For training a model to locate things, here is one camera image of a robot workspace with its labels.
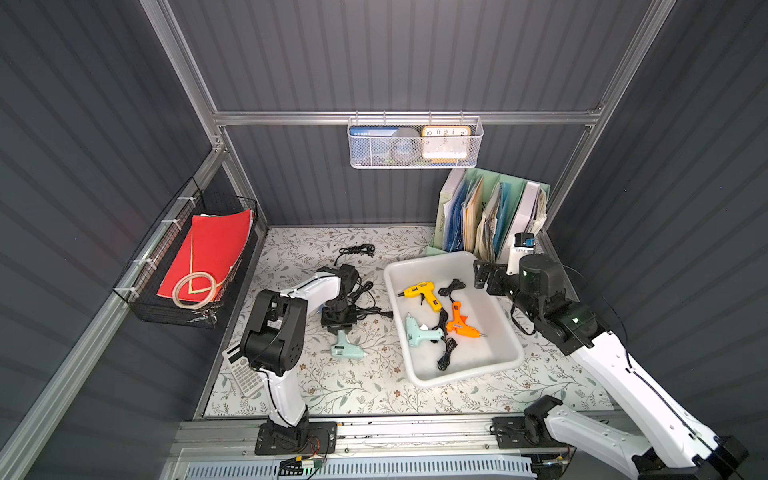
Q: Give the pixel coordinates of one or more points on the grey tape roll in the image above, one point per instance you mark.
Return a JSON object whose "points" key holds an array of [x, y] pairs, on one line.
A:
{"points": [[405, 146]]}

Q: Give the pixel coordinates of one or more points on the blue box in basket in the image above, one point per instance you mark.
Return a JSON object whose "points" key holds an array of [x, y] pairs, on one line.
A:
{"points": [[370, 145]]}

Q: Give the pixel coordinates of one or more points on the black wire side basket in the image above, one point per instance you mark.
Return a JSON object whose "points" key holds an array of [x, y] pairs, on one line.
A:
{"points": [[139, 290]]}

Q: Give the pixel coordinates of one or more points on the white plastic storage box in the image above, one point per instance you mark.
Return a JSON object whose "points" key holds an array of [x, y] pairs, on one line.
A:
{"points": [[455, 357]]}

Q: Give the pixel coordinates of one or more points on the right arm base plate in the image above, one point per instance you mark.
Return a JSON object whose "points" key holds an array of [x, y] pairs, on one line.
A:
{"points": [[519, 432]]}

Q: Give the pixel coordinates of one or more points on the white desk calculator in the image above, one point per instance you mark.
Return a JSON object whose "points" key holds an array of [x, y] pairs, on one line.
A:
{"points": [[250, 381]]}

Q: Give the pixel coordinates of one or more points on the orange hot glue gun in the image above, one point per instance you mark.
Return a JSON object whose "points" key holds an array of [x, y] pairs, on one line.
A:
{"points": [[458, 323]]}

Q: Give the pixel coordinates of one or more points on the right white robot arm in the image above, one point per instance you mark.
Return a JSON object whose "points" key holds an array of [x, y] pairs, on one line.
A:
{"points": [[671, 444]]}

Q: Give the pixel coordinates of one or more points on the yellow hot glue gun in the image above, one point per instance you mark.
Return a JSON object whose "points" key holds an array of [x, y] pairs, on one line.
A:
{"points": [[425, 291]]}

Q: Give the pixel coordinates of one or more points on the aluminium front rail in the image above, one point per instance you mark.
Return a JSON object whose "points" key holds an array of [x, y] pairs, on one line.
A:
{"points": [[359, 436]]}

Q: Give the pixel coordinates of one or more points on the mint green glue gun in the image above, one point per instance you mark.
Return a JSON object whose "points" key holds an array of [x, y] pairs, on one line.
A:
{"points": [[417, 333]]}

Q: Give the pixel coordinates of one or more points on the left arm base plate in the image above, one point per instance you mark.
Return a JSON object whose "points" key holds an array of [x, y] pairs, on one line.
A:
{"points": [[308, 437]]}

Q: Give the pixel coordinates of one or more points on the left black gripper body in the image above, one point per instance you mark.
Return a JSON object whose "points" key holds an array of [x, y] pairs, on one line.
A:
{"points": [[339, 318]]}

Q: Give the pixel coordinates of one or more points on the yellow white alarm clock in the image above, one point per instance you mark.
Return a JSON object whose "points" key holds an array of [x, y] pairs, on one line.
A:
{"points": [[446, 142]]}

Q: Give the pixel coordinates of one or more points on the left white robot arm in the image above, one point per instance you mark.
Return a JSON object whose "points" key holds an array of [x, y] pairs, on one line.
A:
{"points": [[273, 339]]}

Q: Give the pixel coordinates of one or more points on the red paper folder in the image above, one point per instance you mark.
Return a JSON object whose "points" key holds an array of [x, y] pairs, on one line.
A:
{"points": [[207, 258]]}

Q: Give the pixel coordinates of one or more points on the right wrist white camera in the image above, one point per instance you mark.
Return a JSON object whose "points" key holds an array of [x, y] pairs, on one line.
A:
{"points": [[523, 245]]}

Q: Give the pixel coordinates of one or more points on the green desktop file organizer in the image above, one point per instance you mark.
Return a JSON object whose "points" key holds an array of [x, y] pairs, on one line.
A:
{"points": [[481, 211]]}

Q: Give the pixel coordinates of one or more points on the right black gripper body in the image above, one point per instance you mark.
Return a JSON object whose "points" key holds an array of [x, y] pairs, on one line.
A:
{"points": [[495, 282]]}

